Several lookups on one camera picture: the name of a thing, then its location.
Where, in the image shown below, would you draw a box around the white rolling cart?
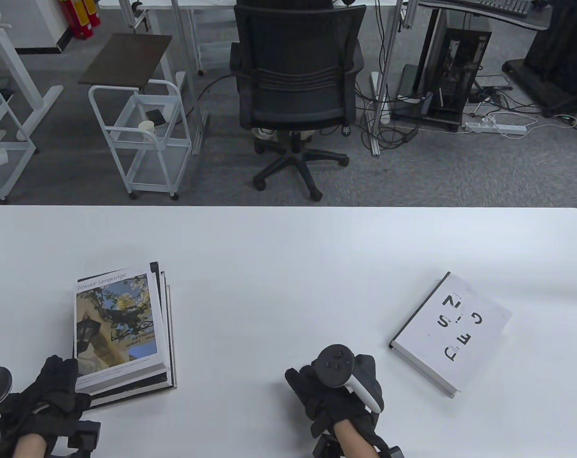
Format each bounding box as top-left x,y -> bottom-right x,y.
88,80 -> 194,201

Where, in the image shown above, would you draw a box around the grey computer side panel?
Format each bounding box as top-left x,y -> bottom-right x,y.
412,9 -> 449,98

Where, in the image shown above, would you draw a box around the white power strip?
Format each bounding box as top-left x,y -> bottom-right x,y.
465,122 -> 527,135

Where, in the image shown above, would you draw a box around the person's right forearm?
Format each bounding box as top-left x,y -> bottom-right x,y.
334,422 -> 377,458

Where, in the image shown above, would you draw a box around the black stand base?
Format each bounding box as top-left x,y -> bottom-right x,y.
502,0 -> 577,118

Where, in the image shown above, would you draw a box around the white wire shelf cart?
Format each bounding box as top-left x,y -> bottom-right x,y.
0,67 -> 37,202

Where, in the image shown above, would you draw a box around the black cable bundle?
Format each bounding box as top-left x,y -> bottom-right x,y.
355,72 -> 420,149

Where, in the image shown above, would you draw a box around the olive book green circle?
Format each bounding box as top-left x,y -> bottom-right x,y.
161,272 -> 178,391

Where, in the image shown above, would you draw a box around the dark keyboard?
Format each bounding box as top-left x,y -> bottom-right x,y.
479,0 -> 532,16

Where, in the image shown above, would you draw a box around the red fire extinguisher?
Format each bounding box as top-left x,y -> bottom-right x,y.
60,0 -> 94,40
82,0 -> 102,28

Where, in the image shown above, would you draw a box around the white book black letters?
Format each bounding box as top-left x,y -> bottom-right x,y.
389,272 -> 513,399

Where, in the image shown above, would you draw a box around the black book grey photo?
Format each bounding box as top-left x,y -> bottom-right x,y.
86,261 -> 172,409

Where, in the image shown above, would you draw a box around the white cable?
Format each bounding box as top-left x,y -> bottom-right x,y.
472,103 -> 577,141

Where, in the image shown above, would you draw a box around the white standing desk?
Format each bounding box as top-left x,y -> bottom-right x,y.
0,0 -> 64,142

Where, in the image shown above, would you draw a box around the white book building photo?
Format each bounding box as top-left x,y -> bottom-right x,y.
73,268 -> 170,396

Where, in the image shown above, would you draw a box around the aluminium profile leg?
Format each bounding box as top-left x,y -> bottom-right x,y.
371,0 -> 409,158

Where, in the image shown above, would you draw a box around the person's right hand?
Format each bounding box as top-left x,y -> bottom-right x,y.
285,365 -> 380,435

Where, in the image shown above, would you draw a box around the person's left forearm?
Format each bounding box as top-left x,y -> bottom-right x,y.
12,432 -> 48,458

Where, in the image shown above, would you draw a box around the black curved desk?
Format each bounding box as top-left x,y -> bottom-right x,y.
417,0 -> 551,32

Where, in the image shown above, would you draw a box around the person's left hand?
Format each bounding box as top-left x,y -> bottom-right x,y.
1,354 -> 91,432

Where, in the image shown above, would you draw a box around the black computer tower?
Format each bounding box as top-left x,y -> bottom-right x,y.
424,26 -> 493,133

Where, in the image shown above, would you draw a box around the black mesh office chair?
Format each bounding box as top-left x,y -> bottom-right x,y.
230,4 -> 368,202

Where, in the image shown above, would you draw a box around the white drawer unit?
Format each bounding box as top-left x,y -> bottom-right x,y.
193,9 -> 237,77

